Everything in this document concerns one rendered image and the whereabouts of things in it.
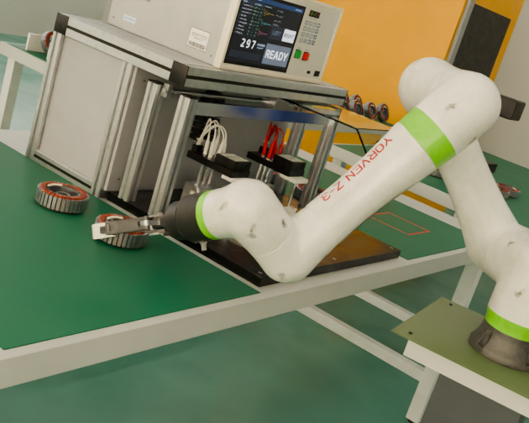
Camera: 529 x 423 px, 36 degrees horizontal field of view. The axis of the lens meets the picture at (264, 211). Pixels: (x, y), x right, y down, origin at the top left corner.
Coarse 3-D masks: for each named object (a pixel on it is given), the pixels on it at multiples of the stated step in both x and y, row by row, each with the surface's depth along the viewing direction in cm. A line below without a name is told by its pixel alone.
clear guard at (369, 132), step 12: (312, 108) 204; (336, 108) 219; (336, 120) 198; (348, 120) 204; (360, 120) 211; (372, 120) 218; (360, 132) 196; (372, 132) 201; (384, 132) 206; (372, 144) 198
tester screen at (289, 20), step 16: (256, 0) 183; (240, 16) 181; (256, 16) 185; (272, 16) 190; (288, 16) 194; (240, 32) 183; (256, 32) 187; (240, 48) 185; (256, 48) 190; (256, 64) 192
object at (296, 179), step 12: (252, 156) 214; (264, 156) 213; (276, 156) 209; (288, 156) 212; (264, 168) 215; (276, 168) 209; (288, 168) 208; (300, 168) 210; (264, 180) 218; (300, 180) 208
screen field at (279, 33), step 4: (272, 28) 191; (276, 28) 193; (280, 28) 194; (272, 32) 192; (276, 32) 193; (280, 32) 195; (284, 32) 196; (288, 32) 197; (292, 32) 198; (272, 36) 193; (276, 36) 194; (280, 36) 195; (284, 36) 196; (288, 36) 198; (292, 36) 199; (280, 40) 196; (284, 40) 197; (288, 40) 198; (292, 40) 200
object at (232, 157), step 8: (192, 152) 194; (208, 152) 199; (200, 160) 193; (208, 160) 191; (216, 160) 190; (224, 160) 189; (232, 160) 188; (240, 160) 190; (248, 160) 192; (200, 168) 194; (208, 168) 196; (216, 168) 190; (224, 168) 188; (232, 168) 188; (240, 168) 189; (248, 168) 192; (200, 176) 194; (208, 176) 198; (224, 176) 189; (232, 176) 188; (240, 176) 190; (248, 176) 193; (208, 184) 198
